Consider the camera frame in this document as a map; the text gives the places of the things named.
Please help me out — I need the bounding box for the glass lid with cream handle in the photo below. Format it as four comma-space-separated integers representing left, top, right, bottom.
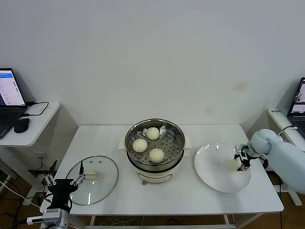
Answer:
65, 156, 119, 206

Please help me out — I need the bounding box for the black adapter with cable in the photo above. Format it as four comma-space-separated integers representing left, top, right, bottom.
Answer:
263, 156, 285, 229

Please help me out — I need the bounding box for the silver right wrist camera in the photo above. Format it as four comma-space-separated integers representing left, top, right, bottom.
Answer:
234, 144, 250, 154

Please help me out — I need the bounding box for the white side desk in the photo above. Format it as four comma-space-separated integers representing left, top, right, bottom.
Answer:
266, 108, 305, 207
0, 102, 61, 206

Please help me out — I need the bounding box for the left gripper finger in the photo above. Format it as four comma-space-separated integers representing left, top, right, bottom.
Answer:
42, 160, 58, 187
70, 161, 87, 186

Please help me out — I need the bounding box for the black computer mouse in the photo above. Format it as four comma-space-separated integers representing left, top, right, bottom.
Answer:
13, 117, 31, 133

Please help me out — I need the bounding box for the round white plate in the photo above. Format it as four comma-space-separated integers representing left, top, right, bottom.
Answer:
193, 142, 252, 193

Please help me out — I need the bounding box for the black laptop charger cable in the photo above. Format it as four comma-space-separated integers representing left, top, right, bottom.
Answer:
22, 101, 50, 117

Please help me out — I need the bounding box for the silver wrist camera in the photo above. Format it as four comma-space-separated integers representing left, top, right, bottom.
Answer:
234, 144, 250, 154
26, 208, 70, 225

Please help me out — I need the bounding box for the dark laptop with camera views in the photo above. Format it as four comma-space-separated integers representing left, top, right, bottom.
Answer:
286, 77, 305, 139

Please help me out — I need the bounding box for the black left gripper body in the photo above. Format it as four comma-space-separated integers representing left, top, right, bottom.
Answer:
46, 179, 79, 208

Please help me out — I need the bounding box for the white electric cooker pot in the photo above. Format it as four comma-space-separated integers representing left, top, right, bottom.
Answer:
126, 148, 191, 186

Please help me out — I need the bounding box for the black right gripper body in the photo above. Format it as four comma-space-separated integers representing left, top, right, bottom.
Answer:
239, 150, 252, 167

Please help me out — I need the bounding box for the white floor cable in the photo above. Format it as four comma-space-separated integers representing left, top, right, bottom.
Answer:
0, 180, 42, 208

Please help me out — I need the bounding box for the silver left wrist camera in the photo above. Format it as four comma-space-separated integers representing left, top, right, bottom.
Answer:
26, 208, 70, 225

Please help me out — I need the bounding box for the black laptop with white screen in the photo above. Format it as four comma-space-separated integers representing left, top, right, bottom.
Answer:
0, 67, 29, 140

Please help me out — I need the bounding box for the stainless steel steamer basket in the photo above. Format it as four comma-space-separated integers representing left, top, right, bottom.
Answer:
118, 118, 193, 168

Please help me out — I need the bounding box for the white steamed baozi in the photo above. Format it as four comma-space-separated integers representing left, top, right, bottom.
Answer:
145, 127, 160, 141
132, 138, 148, 153
227, 159, 240, 171
149, 147, 165, 164

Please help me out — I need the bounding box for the white laptop cable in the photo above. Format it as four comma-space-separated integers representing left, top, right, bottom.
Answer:
278, 125, 298, 137

